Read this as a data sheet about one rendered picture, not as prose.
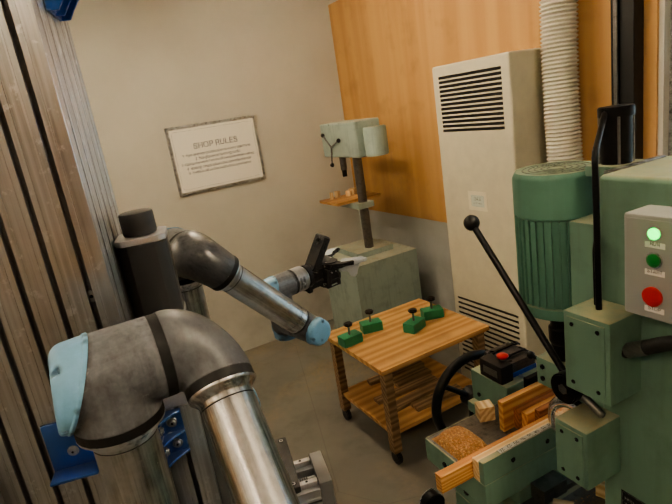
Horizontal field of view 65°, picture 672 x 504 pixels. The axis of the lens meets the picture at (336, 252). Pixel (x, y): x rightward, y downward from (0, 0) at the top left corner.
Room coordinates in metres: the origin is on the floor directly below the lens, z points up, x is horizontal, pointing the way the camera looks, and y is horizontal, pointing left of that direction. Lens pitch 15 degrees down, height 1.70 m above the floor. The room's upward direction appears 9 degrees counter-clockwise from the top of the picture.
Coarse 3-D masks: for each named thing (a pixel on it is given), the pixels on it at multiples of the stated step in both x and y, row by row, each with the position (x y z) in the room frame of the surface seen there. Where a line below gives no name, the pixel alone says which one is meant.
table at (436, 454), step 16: (496, 416) 1.14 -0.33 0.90; (480, 432) 1.09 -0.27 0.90; (496, 432) 1.08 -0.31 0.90; (512, 432) 1.07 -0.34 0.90; (432, 448) 1.08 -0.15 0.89; (448, 464) 1.02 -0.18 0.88; (528, 464) 0.96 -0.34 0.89; (544, 464) 0.98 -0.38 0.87; (496, 480) 0.93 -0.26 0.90; (512, 480) 0.94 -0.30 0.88; (528, 480) 0.96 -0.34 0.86; (480, 496) 0.93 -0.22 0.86; (496, 496) 0.92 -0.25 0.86
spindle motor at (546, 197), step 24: (528, 168) 1.12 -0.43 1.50; (552, 168) 1.07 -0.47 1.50; (576, 168) 1.03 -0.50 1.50; (528, 192) 1.03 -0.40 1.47; (552, 192) 1.00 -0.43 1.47; (576, 192) 0.99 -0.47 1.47; (528, 216) 1.04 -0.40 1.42; (552, 216) 1.00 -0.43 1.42; (576, 216) 0.99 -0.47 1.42; (528, 240) 1.04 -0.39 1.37; (552, 240) 1.01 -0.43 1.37; (528, 264) 1.05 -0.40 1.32; (552, 264) 1.00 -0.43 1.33; (528, 288) 1.05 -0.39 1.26; (552, 288) 1.00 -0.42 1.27; (552, 312) 1.00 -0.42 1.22
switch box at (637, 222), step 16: (640, 208) 0.76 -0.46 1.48; (656, 208) 0.75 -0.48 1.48; (624, 224) 0.76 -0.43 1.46; (640, 224) 0.73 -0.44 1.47; (656, 224) 0.71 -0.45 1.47; (640, 240) 0.73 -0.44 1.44; (640, 256) 0.73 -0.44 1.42; (640, 272) 0.73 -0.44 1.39; (640, 288) 0.73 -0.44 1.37; (640, 304) 0.73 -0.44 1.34
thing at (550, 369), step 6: (540, 354) 1.11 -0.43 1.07; (546, 354) 1.10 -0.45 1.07; (540, 360) 1.09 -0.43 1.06; (546, 360) 1.08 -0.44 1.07; (540, 366) 1.09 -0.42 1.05; (546, 366) 1.08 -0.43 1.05; (552, 366) 1.06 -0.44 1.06; (540, 372) 1.09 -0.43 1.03; (546, 372) 1.08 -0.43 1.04; (552, 372) 1.06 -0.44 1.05; (540, 378) 1.09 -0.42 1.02; (546, 378) 1.08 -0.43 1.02; (546, 384) 1.08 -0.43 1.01
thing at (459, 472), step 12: (540, 420) 1.04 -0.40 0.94; (516, 432) 1.02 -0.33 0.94; (492, 444) 0.99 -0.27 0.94; (468, 456) 0.96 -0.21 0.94; (444, 468) 0.94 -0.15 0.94; (456, 468) 0.93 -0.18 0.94; (468, 468) 0.94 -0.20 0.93; (444, 480) 0.91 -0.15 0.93; (456, 480) 0.93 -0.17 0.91; (444, 492) 0.91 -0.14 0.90
